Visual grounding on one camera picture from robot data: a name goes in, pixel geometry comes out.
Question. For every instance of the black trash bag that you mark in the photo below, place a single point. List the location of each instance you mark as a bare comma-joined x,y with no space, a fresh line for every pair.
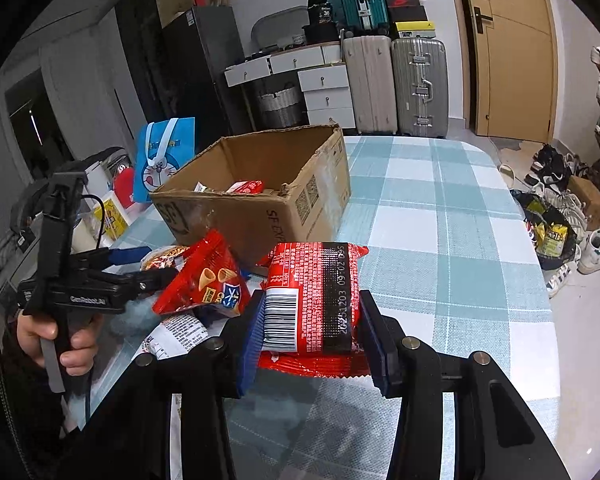
550,240

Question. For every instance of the wooden door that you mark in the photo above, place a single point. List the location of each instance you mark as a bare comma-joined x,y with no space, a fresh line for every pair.
515,60

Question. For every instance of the cream cup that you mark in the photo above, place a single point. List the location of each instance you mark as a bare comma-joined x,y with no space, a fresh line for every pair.
85,235

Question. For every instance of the yellow carton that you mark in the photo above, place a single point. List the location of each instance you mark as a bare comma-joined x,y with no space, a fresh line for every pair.
114,220

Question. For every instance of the pile of sneakers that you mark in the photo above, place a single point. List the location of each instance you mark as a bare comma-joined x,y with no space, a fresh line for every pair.
595,250

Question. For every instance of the red cookie pack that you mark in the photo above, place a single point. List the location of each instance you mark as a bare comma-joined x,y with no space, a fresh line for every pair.
245,187

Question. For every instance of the tall dark wardrobe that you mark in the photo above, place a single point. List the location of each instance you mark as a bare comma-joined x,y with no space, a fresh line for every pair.
140,60

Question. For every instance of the person's left forearm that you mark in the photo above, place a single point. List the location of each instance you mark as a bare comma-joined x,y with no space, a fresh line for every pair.
10,420

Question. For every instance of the beige suitcase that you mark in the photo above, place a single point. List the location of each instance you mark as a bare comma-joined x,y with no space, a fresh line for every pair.
370,85

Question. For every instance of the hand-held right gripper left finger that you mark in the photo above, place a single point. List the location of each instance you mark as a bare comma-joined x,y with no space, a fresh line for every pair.
250,350

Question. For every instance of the silver suitcase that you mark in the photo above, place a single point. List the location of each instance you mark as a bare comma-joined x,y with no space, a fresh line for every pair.
420,85

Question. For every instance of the small brown cardboard box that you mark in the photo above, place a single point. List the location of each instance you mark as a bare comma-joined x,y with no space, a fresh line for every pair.
587,200

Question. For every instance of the red cone snack bag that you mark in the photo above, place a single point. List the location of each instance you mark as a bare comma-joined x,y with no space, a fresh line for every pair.
205,280

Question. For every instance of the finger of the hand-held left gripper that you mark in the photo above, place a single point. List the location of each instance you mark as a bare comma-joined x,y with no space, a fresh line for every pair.
145,282
125,255

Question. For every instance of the dark grey refrigerator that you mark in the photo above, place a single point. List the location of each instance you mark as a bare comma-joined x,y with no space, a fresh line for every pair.
205,70

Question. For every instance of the white drawer desk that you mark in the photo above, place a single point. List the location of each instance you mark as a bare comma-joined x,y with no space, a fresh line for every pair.
325,90

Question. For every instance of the orange noodle snack bag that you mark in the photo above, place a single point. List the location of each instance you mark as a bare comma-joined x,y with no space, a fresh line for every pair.
165,257

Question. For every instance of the grey oval frame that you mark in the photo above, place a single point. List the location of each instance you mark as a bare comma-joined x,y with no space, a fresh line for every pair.
280,15

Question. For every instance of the teal checked tablecloth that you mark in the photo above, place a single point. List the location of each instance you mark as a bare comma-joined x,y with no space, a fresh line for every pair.
455,260

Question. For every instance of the white noodle snack bag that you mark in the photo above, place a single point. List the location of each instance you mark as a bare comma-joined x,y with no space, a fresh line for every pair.
177,332

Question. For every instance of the red white pouch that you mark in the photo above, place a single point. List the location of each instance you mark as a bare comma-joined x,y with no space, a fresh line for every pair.
125,187

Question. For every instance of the stack of shoe boxes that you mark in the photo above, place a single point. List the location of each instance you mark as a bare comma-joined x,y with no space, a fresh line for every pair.
405,10

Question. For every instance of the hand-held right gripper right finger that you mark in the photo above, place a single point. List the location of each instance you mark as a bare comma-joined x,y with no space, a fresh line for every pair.
377,355

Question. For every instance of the white kettle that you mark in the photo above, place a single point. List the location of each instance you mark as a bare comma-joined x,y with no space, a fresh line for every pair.
102,180

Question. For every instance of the blue cartoon tote bag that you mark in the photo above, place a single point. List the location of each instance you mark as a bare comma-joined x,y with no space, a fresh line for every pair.
155,170

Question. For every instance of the red black wafer packet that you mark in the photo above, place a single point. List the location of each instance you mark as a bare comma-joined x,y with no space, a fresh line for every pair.
320,300

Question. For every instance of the person's left hand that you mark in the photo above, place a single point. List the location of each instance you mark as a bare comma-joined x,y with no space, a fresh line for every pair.
80,345

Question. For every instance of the wicker basket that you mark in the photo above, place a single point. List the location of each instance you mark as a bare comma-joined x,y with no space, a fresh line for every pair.
280,107

